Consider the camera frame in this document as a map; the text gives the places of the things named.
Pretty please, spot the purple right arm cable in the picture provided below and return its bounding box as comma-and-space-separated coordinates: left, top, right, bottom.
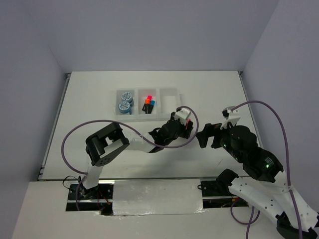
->
230, 100, 304, 239

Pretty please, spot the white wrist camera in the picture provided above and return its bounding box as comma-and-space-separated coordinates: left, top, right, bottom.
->
174, 108, 191, 125
220, 106, 241, 129

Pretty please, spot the blue paint jar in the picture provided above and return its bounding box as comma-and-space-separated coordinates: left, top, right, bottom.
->
118, 101, 132, 115
121, 92, 134, 106

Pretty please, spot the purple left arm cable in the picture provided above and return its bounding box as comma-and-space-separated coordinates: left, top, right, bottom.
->
61, 106, 199, 212

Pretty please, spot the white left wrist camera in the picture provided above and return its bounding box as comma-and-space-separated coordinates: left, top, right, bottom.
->
174, 108, 191, 125

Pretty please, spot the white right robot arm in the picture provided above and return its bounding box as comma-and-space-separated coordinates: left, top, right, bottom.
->
196, 123, 319, 239

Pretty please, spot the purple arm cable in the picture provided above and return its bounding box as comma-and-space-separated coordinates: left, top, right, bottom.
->
230, 100, 304, 239
61, 106, 199, 212

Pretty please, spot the pink-lidded toothpick jar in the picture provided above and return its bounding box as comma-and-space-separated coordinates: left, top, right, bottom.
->
185, 119, 193, 130

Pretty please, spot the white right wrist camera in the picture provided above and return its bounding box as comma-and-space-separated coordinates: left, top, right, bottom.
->
220, 106, 241, 129

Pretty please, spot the white three-compartment foam tray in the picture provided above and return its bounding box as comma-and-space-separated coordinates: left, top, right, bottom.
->
115, 87, 181, 122

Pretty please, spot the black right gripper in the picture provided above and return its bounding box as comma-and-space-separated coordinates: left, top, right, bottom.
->
194, 118, 243, 161

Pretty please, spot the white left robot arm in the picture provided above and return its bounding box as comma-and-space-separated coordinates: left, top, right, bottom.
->
79, 108, 193, 199

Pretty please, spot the silver foil-covered base plate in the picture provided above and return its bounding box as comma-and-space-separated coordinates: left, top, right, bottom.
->
65, 179, 248, 216

